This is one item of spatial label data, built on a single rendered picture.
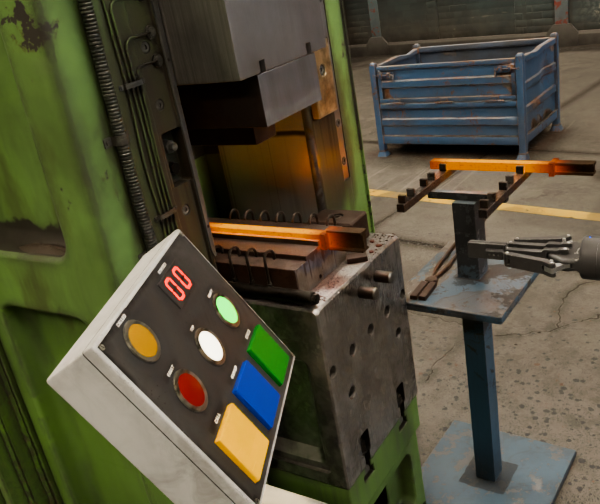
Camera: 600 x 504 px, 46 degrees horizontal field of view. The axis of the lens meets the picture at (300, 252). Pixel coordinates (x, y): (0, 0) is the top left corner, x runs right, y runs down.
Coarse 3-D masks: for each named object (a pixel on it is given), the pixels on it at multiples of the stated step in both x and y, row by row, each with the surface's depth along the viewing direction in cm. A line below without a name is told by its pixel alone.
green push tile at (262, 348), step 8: (256, 328) 106; (256, 336) 104; (264, 336) 106; (256, 344) 103; (264, 344) 105; (272, 344) 107; (248, 352) 101; (256, 352) 101; (264, 352) 103; (272, 352) 105; (280, 352) 107; (256, 360) 101; (264, 360) 102; (272, 360) 104; (280, 360) 106; (288, 360) 108; (264, 368) 101; (272, 368) 102; (280, 368) 104; (272, 376) 102; (280, 376) 103; (280, 384) 102
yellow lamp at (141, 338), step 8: (136, 328) 82; (144, 328) 84; (136, 336) 82; (144, 336) 83; (152, 336) 84; (136, 344) 81; (144, 344) 82; (152, 344) 83; (144, 352) 81; (152, 352) 82
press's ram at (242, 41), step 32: (160, 0) 121; (192, 0) 118; (224, 0) 114; (256, 0) 121; (288, 0) 129; (192, 32) 121; (224, 32) 117; (256, 32) 122; (288, 32) 130; (320, 32) 139; (192, 64) 123; (224, 64) 120; (256, 64) 123
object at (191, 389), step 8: (184, 376) 85; (192, 376) 86; (184, 384) 84; (192, 384) 85; (200, 384) 86; (184, 392) 83; (192, 392) 84; (200, 392) 85; (192, 400) 83; (200, 400) 84
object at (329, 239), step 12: (216, 228) 160; (228, 228) 159; (240, 228) 157; (252, 228) 156; (264, 228) 155; (276, 228) 153; (288, 228) 152; (300, 228) 151; (336, 228) 144; (348, 228) 143; (360, 228) 142; (324, 240) 144; (336, 240) 145; (348, 240) 143; (360, 240) 141; (360, 252) 142
